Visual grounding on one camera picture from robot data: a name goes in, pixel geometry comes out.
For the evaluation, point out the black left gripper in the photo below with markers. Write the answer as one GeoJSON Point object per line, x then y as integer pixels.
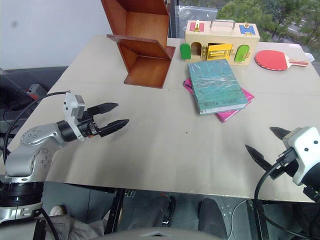
{"type": "Point", "coordinates": [87, 123]}

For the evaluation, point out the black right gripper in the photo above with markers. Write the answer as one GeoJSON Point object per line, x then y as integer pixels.
{"type": "Point", "coordinates": [285, 172]}

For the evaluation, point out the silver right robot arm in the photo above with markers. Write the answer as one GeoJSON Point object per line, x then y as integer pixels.
{"type": "Point", "coordinates": [312, 193]}

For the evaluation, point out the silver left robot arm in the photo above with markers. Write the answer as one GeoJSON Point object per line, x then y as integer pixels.
{"type": "Point", "coordinates": [37, 136]}

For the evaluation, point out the pink book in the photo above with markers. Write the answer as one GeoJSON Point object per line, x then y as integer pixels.
{"type": "Point", "coordinates": [246, 96]}

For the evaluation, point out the brown wooden book stand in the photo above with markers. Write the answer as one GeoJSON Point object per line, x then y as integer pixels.
{"type": "Point", "coordinates": [147, 47]}

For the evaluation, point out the teal hardcover book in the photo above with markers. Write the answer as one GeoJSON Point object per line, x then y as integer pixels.
{"type": "Point", "coordinates": [216, 85]}

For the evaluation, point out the red and grey tool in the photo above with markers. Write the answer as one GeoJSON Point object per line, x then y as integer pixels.
{"type": "Point", "coordinates": [36, 91]}

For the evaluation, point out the black table leg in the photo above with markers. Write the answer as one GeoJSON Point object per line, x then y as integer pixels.
{"type": "Point", "coordinates": [260, 225]}
{"type": "Point", "coordinates": [115, 212]}

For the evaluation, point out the red table tennis paddle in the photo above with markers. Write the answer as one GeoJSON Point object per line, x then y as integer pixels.
{"type": "Point", "coordinates": [271, 59]}

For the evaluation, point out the clear plastic container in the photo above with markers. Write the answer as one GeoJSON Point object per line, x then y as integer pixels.
{"type": "Point", "coordinates": [309, 57]}

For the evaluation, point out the beige shoe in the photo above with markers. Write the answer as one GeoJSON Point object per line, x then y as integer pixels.
{"type": "Point", "coordinates": [58, 210]}

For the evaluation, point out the wooden lock box toy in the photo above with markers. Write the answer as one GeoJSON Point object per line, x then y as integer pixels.
{"type": "Point", "coordinates": [220, 35]}

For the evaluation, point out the clear plastic bag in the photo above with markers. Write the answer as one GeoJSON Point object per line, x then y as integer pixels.
{"type": "Point", "coordinates": [195, 17]}

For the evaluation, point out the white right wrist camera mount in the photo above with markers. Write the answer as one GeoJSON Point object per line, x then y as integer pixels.
{"type": "Point", "coordinates": [305, 150]}

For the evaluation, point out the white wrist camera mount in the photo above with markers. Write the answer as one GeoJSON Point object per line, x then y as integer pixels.
{"type": "Point", "coordinates": [71, 105]}
{"type": "Point", "coordinates": [305, 150]}

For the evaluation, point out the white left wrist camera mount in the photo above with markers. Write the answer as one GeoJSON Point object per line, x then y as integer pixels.
{"type": "Point", "coordinates": [71, 105]}

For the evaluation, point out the dark window frame post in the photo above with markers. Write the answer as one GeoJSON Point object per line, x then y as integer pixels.
{"type": "Point", "coordinates": [173, 17]}

